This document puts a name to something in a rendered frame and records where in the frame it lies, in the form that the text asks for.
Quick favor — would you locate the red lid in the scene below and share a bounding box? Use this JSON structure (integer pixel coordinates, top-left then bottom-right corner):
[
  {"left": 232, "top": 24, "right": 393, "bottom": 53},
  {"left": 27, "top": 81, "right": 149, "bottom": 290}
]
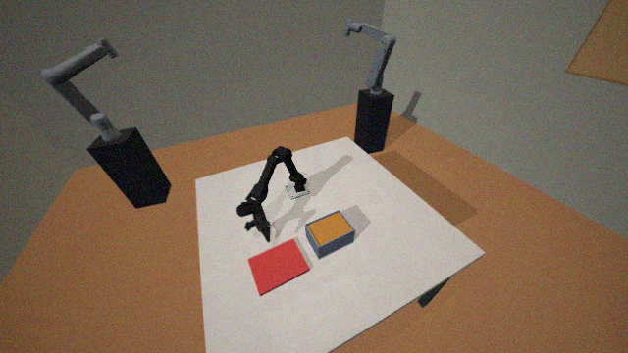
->
[{"left": 248, "top": 239, "right": 310, "bottom": 296}]

